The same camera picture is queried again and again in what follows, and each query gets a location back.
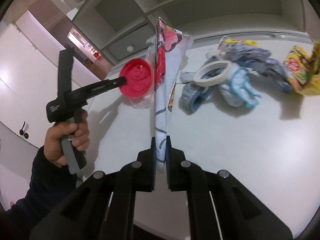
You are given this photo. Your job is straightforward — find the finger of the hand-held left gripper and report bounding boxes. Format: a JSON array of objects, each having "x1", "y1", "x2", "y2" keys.
[{"x1": 86, "y1": 77, "x2": 126, "y2": 100}]

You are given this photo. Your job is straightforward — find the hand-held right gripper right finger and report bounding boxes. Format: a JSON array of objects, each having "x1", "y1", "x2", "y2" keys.
[{"x1": 165, "y1": 135, "x2": 293, "y2": 240}]

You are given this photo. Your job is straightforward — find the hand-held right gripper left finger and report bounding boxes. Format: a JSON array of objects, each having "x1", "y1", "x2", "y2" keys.
[{"x1": 29, "y1": 136, "x2": 157, "y2": 240}]

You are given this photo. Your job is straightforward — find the red plastic lid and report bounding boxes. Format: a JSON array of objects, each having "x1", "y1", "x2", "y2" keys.
[{"x1": 119, "y1": 58, "x2": 152, "y2": 98}]

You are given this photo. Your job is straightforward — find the white pink printed wrapper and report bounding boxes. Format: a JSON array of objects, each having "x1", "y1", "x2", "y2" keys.
[{"x1": 150, "y1": 17, "x2": 190, "y2": 173}]

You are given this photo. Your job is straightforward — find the person's left forearm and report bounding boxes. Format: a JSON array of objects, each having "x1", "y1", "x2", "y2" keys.
[{"x1": 0, "y1": 146, "x2": 78, "y2": 233}]

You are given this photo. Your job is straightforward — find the person's left hand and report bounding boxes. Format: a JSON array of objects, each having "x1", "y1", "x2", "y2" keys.
[{"x1": 44, "y1": 110, "x2": 90, "y2": 167}]

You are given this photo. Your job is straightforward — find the white wardrobe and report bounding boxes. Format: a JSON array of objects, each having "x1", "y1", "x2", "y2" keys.
[{"x1": 0, "y1": 10, "x2": 113, "y2": 147}]

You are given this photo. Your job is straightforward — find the grey drawer with white knob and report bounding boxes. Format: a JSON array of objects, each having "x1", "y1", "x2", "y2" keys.
[{"x1": 100, "y1": 24, "x2": 157, "y2": 67}]

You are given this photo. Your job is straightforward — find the blue knitted sock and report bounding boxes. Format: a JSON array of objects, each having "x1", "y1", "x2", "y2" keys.
[{"x1": 181, "y1": 81, "x2": 213, "y2": 113}]

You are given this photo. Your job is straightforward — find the white tape roll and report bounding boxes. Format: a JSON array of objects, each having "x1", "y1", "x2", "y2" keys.
[{"x1": 194, "y1": 60, "x2": 232, "y2": 87}]

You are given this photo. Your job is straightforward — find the white sock with blue trim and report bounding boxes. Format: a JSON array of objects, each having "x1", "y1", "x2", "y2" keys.
[{"x1": 219, "y1": 64, "x2": 262, "y2": 109}]

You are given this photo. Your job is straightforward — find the grey shelf unit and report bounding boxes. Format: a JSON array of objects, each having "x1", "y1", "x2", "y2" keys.
[{"x1": 67, "y1": 0, "x2": 308, "y2": 68}]

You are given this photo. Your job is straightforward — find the crumpled blue grey wrapper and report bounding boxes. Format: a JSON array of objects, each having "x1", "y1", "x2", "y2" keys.
[{"x1": 206, "y1": 36, "x2": 293, "y2": 93}]

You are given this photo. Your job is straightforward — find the yellow snack bag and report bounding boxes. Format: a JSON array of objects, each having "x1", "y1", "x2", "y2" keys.
[{"x1": 285, "y1": 40, "x2": 320, "y2": 95}]

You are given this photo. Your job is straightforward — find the black door handle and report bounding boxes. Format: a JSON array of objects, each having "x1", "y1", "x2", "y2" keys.
[{"x1": 19, "y1": 121, "x2": 29, "y2": 139}]

